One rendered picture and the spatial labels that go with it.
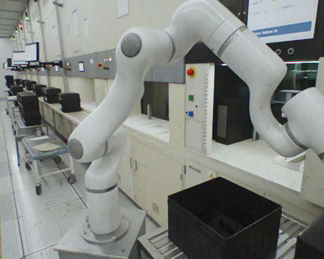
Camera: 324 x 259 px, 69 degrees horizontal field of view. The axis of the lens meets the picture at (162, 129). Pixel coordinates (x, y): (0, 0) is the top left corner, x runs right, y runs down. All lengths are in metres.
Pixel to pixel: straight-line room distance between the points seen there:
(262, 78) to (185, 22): 0.22
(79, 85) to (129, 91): 3.45
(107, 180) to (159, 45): 0.50
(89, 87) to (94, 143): 3.42
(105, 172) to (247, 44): 0.62
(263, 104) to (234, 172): 0.77
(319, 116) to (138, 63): 0.42
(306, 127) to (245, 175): 0.74
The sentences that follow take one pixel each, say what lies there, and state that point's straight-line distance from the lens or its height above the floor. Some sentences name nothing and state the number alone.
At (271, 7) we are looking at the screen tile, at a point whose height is 1.60.
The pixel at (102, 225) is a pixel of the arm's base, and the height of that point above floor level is 0.81.
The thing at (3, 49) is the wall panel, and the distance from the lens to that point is 14.32.
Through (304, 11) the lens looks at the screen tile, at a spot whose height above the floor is 1.57.
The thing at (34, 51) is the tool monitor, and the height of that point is 1.65.
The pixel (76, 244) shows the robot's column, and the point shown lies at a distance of 1.00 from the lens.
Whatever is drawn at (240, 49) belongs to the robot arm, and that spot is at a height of 1.41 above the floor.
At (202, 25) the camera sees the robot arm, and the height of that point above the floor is 1.47.
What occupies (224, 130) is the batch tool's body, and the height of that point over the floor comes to 0.97.
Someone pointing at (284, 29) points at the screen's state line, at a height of 1.51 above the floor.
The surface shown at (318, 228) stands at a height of 1.06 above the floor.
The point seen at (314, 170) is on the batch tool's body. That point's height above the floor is 1.00.
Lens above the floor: 1.37
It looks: 15 degrees down
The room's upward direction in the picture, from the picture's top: 1 degrees counter-clockwise
